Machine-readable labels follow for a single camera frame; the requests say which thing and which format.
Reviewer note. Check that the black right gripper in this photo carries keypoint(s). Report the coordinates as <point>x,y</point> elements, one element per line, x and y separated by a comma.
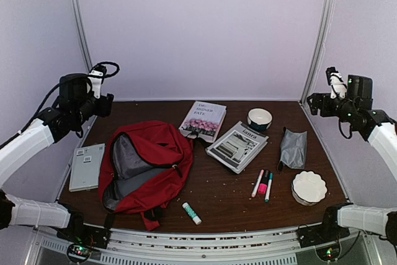
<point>316,97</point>

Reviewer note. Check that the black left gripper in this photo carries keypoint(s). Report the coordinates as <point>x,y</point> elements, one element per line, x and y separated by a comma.
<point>105,108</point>

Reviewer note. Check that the red backpack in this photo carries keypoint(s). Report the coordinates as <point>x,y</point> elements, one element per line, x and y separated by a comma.
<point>145,166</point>

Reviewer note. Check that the grey ianra magazine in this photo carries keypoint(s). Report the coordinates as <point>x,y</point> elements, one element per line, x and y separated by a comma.
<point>237,147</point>

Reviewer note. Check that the pink roses designer book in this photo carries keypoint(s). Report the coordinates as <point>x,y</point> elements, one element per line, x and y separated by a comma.
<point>203,121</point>

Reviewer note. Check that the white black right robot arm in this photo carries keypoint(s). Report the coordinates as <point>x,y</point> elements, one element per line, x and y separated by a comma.
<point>351,102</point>

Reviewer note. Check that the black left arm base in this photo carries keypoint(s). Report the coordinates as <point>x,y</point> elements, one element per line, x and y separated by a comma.
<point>83,234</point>

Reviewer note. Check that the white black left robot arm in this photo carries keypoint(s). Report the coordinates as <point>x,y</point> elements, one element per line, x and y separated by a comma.
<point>80,98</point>

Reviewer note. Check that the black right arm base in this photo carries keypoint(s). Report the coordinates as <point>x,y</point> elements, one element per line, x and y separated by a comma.
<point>326,231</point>

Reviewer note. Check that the grey pencil pouch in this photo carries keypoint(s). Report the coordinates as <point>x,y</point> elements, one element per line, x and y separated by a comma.
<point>293,150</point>

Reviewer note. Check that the grey notebook with barcodes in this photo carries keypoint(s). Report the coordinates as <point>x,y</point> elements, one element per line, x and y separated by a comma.
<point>85,168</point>

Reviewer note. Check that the white dark-rimmed bowl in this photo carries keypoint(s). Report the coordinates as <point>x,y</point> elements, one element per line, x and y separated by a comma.
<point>259,119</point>

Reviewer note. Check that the white scalloped dish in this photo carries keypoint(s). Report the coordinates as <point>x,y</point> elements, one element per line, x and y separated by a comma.
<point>308,188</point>

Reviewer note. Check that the white teal marker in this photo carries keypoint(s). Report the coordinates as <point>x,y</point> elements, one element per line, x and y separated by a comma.
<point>267,194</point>

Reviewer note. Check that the white pink marker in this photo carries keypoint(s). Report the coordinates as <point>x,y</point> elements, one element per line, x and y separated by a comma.
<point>256,186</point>

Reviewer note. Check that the black pink highlighter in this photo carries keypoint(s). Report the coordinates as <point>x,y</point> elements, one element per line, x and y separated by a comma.
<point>264,182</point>

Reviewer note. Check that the white green glue stick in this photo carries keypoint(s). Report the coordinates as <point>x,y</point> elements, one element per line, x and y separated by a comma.
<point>191,213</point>

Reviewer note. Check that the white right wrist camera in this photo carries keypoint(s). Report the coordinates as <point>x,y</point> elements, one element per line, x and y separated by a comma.
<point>336,82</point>

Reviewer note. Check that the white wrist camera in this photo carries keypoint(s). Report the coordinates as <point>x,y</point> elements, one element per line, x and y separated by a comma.
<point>336,82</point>
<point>96,78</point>

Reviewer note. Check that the right aluminium frame post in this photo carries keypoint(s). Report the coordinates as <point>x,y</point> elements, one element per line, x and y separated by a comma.
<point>315,63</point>

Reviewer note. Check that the aluminium frame post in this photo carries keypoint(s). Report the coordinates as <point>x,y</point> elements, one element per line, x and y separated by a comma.
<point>315,63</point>
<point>81,33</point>

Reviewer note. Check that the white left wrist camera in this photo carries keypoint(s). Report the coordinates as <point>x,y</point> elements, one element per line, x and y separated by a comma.
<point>96,78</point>

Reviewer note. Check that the left aluminium frame post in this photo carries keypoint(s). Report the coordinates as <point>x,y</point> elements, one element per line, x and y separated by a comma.
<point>81,33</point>

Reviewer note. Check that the aluminium front rail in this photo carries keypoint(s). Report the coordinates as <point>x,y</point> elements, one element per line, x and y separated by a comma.
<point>279,246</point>

